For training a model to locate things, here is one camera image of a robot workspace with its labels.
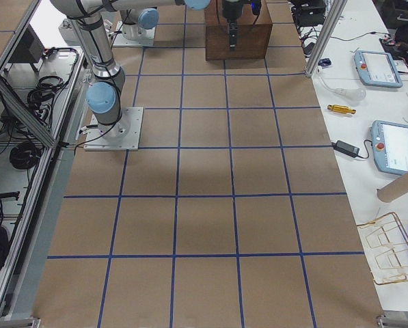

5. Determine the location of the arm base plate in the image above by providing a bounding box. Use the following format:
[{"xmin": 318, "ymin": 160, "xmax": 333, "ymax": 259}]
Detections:
[
  {"xmin": 83, "ymin": 107, "xmax": 144, "ymax": 151},
  {"xmin": 112, "ymin": 20, "xmax": 156, "ymax": 47}
]

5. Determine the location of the gold wire rack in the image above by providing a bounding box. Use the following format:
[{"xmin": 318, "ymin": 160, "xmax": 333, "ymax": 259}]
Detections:
[{"xmin": 357, "ymin": 212, "xmax": 408, "ymax": 286}]

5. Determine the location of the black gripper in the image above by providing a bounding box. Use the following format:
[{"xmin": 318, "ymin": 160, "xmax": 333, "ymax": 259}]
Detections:
[{"xmin": 222, "ymin": 0, "xmax": 242, "ymax": 51}]

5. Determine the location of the blue teach pendant near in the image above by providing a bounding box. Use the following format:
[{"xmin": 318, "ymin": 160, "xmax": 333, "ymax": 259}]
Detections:
[{"xmin": 370, "ymin": 120, "xmax": 408, "ymax": 175}]

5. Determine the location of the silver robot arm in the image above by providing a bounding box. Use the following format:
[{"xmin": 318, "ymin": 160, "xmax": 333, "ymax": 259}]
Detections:
[
  {"xmin": 52, "ymin": 1, "xmax": 210, "ymax": 133},
  {"xmin": 121, "ymin": 1, "xmax": 248, "ymax": 51}
]

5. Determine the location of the dark wooden drawer cabinet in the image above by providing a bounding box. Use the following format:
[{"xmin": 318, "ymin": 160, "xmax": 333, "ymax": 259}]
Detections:
[{"xmin": 204, "ymin": 1, "xmax": 273, "ymax": 61}]

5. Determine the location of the cardboard tube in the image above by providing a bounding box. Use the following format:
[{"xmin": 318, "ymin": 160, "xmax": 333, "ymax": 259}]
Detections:
[{"xmin": 377, "ymin": 172, "xmax": 408, "ymax": 203}]

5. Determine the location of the aluminium frame post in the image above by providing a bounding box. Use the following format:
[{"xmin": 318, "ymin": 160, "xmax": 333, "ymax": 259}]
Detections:
[{"xmin": 305, "ymin": 0, "xmax": 347, "ymax": 77}]

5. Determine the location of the black power adapter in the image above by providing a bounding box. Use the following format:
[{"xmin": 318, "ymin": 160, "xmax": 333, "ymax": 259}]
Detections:
[{"xmin": 331, "ymin": 140, "xmax": 359, "ymax": 158}]

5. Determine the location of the white light bulb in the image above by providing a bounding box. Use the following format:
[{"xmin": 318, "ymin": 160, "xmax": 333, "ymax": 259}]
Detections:
[{"xmin": 316, "ymin": 66, "xmax": 366, "ymax": 103}]

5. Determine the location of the blue teach pendant far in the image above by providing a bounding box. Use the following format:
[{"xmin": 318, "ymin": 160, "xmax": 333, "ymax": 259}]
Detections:
[{"xmin": 353, "ymin": 51, "xmax": 403, "ymax": 89}]

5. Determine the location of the blue teach pendant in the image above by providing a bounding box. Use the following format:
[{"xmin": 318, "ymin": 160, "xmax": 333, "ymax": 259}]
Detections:
[
  {"xmin": 370, "ymin": 120, "xmax": 408, "ymax": 175},
  {"xmin": 353, "ymin": 51, "xmax": 403, "ymax": 89}
]

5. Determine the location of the small blue black device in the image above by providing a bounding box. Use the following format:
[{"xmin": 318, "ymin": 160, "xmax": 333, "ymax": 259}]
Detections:
[{"xmin": 318, "ymin": 58, "xmax": 331, "ymax": 67}]

